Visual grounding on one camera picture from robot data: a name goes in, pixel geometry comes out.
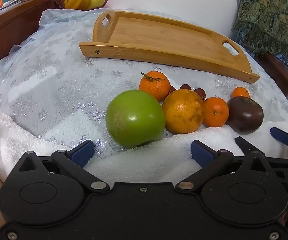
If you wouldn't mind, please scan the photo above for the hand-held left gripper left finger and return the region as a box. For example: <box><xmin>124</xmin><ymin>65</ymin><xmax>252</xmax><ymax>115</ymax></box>
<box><xmin>18</xmin><ymin>140</ymin><xmax>110</xmax><ymax>192</ymax></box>

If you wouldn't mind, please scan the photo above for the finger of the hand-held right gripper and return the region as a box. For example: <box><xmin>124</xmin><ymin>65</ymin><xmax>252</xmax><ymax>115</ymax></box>
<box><xmin>270</xmin><ymin>127</ymin><xmax>288</xmax><ymax>148</ymax></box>
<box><xmin>234</xmin><ymin>136</ymin><xmax>255</xmax><ymax>153</ymax></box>

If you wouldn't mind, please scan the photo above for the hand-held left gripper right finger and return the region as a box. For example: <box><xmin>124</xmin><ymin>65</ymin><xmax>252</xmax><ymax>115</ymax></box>
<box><xmin>176</xmin><ymin>140</ymin><xmax>269</xmax><ymax>192</ymax></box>

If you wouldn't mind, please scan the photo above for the dark purple tomato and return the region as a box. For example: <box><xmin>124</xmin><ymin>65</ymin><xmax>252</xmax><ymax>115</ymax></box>
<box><xmin>226</xmin><ymin>96</ymin><xmax>264</xmax><ymax>134</ymax></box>

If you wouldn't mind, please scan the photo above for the medium stemless mandarin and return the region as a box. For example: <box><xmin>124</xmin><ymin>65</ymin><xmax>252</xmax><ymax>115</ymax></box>
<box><xmin>203</xmin><ymin>97</ymin><xmax>229</xmax><ymax>128</ymax></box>

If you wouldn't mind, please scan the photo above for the large yellow-orange orange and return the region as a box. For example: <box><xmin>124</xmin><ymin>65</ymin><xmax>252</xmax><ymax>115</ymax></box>
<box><xmin>162</xmin><ymin>89</ymin><xmax>205</xmax><ymax>134</ymax></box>

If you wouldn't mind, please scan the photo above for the green apple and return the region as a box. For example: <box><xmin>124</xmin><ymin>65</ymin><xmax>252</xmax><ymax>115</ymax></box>
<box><xmin>105</xmin><ymin>89</ymin><xmax>166</xmax><ymax>149</ymax></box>

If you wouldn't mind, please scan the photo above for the mandarin with green stem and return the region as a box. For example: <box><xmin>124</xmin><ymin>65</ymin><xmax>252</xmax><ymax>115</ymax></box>
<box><xmin>139</xmin><ymin>71</ymin><xmax>171</xmax><ymax>102</ymax></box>

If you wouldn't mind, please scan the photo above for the wooden tray with handles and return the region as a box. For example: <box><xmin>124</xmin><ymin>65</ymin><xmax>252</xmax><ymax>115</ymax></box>
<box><xmin>79</xmin><ymin>10</ymin><xmax>260</xmax><ymax>83</ymax></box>

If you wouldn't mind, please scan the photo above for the small mandarin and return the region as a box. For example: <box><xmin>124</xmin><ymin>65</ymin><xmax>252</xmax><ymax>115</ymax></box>
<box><xmin>231</xmin><ymin>87</ymin><xmax>250</xmax><ymax>99</ymax></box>

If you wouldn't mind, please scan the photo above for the dark wooden chair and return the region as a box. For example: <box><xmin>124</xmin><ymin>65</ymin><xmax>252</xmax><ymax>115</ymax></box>
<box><xmin>256</xmin><ymin>52</ymin><xmax>288</xmax><ymax>111</ymax></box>

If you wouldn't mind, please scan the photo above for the white terry towel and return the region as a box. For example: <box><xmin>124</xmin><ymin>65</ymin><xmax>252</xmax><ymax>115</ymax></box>
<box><xmin>0</xmin><ymin>104</ymin><xmax>288</xmax><ymax>183</ymax></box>

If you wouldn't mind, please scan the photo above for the sheer silver-patterned tablecloth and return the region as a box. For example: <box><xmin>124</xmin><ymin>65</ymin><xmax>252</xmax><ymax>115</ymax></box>
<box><xmin>0</xmin><ymin>8</ymin><xmax>288</xmax><ymax>155</ymax></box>

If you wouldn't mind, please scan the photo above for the green patterned fringed scarf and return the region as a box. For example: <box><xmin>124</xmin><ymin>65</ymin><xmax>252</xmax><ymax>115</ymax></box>
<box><xmin>233</xmin><ymin>0</ymin><xmax>288</xmax><ymax>56</ymax></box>

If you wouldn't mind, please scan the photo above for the brown wooden cabinet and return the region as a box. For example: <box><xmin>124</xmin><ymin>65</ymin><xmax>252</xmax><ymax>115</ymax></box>
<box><xmin>0</xmin><ymin>0</ymin><xmax>60</xmax><ymax>83</ymax></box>

